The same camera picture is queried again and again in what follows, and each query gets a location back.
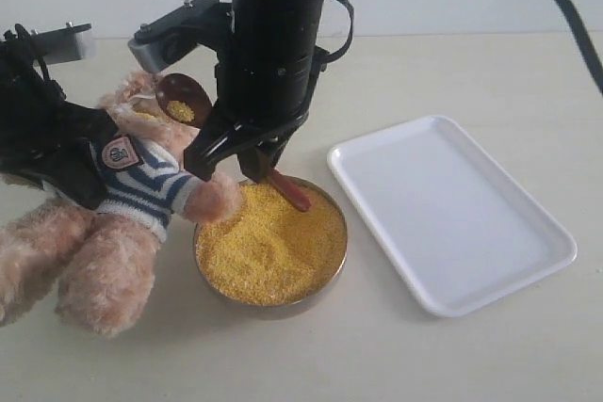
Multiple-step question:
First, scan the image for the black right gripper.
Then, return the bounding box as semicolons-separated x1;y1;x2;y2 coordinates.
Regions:
184;46;329;183

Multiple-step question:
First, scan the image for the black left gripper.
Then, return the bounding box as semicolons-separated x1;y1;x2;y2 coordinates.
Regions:
1;101;118;210

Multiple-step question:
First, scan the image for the pink teddy bear striped shirt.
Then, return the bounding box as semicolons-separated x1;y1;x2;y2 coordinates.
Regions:
0;70;244;340

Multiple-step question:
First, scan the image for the dark red wooden spoon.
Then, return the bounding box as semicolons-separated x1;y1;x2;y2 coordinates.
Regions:
155;73;311;212

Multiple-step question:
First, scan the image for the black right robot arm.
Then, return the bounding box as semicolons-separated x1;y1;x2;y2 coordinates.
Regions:
184;0;350;182

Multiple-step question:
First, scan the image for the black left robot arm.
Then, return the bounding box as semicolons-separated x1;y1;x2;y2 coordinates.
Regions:
1;40;118;210

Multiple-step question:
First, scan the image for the yellow millet grain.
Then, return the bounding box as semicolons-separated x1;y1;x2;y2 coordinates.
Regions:
195;183;348;307

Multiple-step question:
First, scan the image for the metal bowl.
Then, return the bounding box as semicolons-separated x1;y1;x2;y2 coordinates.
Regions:
192;176;350;321

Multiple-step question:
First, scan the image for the white rectangular plastic tray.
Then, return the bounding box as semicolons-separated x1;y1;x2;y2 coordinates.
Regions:
328;115;578;318

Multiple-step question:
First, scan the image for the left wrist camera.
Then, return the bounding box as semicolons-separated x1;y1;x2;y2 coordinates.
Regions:
31;22;96;65

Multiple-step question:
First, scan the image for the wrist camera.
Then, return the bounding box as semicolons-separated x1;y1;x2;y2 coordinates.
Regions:
31;22;96;65
127;0;232;74

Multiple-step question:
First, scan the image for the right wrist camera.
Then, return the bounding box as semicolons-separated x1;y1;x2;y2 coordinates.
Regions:
127;0;232;74

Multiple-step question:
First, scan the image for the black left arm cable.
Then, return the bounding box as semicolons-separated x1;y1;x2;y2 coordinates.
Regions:
2;23;65;106

